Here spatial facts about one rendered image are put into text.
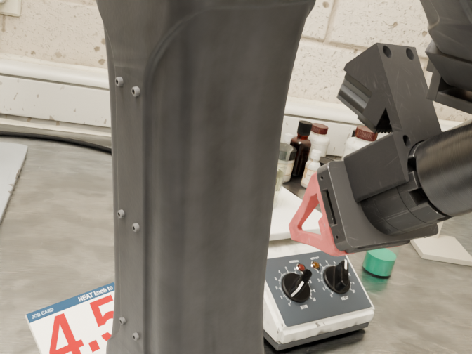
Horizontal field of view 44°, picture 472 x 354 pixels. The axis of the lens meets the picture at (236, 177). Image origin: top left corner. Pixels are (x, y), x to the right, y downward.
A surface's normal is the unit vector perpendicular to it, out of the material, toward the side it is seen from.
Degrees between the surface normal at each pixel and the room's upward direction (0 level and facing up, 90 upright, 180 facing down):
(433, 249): 0
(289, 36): 102
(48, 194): 0
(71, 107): 90
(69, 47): 90
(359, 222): 49
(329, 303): 30
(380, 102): 90
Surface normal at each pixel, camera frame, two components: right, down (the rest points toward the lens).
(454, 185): -0.63, 0.49
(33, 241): 0.19, -0.92
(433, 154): -0.85, -0.30
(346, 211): 0.52, -0.31
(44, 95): 0.19, 0.38
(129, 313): -0.78, 0.22
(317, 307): 0.43, -0.60
